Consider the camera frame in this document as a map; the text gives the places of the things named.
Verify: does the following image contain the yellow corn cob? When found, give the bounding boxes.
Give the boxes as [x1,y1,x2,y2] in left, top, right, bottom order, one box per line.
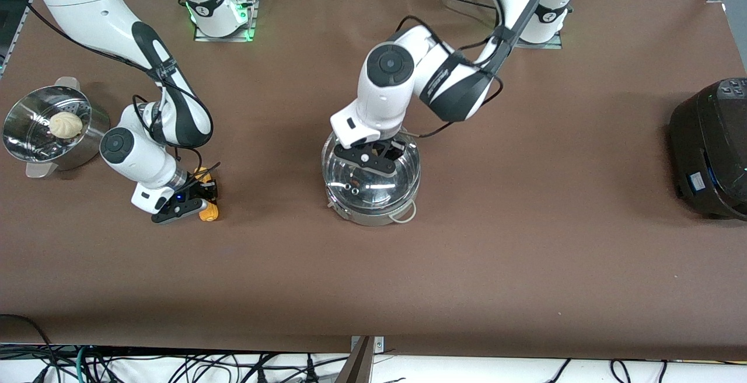
[196,166,221,222]

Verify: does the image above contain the round glass pot lid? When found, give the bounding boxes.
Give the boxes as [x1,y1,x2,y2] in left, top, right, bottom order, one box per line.
[322,131,421,210]

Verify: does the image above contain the stainless steel steamer pot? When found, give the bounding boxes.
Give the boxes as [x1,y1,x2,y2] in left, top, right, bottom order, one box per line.
[2,76,110,179]

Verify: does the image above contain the white steamed bun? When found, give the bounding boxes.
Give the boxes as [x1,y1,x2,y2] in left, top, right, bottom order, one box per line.
[48,112,83,140]

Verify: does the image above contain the brown table cover sheet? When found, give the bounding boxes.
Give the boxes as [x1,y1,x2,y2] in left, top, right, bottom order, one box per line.
[0,0,747,361]

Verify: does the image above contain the black rice cooker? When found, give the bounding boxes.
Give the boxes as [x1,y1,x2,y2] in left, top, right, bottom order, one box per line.
[668,78,747,221]

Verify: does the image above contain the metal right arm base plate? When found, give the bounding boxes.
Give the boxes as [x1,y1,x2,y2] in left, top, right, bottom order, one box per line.
[194,0,256,43]

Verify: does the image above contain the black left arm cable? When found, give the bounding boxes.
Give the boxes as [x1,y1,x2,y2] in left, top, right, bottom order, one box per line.
[399,0,546,138]

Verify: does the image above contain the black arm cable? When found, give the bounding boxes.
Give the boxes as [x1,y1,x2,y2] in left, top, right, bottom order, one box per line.
[12,0,222,197]
[399,0,546,138]

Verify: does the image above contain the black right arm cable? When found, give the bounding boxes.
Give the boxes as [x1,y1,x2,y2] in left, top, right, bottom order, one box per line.
[12,0,222,197]

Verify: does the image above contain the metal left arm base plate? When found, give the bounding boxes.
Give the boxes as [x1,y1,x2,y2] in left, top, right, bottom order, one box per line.
[514,27,564,50]

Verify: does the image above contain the small metal edge bracket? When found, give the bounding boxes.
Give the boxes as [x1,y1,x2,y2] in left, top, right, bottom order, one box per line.
[350,335,385,353]

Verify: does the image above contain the black looping floor cable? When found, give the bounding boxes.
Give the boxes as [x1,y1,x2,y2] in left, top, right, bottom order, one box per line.
[0,313,56,383]

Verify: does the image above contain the grey wedge-shaped post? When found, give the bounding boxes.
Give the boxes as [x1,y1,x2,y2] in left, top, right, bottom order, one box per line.
[336,336,374,383]

